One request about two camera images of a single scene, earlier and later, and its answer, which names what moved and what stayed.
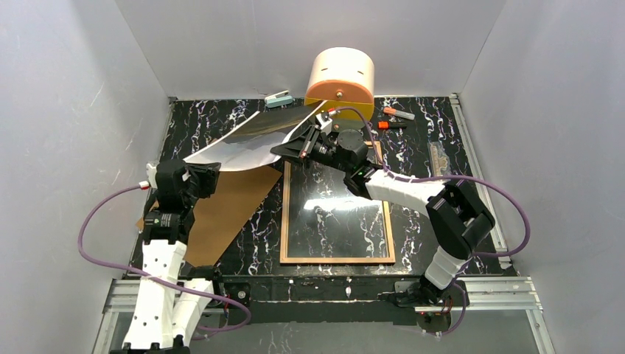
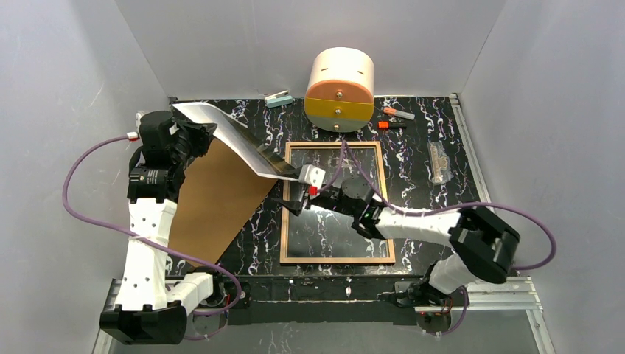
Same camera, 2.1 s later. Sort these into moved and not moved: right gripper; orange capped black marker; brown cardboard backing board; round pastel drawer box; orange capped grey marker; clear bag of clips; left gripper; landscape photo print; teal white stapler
Moved: landscape photo print; left gripper; right gripper
Not moved: round pastel drawer box; brown cardboard backing board; orange capped grey marker; orange capped black marker; clear bag of clips; teal white stapler
